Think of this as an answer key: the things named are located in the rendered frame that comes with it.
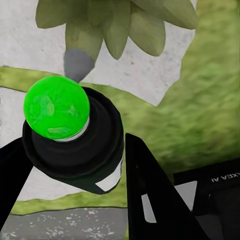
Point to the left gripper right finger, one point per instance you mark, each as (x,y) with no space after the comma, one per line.
(174,220)

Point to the insectifuge atomizer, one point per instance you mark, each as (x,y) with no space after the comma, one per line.
(71,133)

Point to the pot plant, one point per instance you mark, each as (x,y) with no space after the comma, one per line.
(89,22)

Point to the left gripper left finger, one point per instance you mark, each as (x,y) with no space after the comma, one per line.
(15,168)

